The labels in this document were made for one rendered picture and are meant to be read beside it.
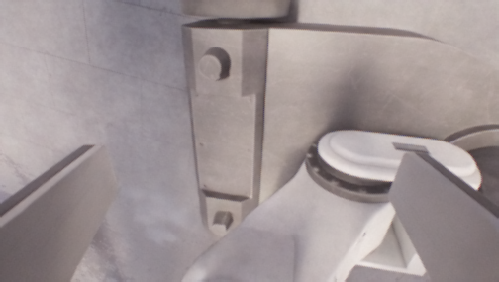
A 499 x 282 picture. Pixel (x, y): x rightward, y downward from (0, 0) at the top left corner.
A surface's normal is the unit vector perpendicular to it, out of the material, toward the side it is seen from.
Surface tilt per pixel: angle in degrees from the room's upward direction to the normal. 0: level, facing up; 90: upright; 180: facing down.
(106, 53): 0
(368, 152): 90
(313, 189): 90
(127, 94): 0
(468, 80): 0
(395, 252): 90
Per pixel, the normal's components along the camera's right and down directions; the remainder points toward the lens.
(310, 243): 0.02, -0.86
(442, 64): -0.21, 0.49
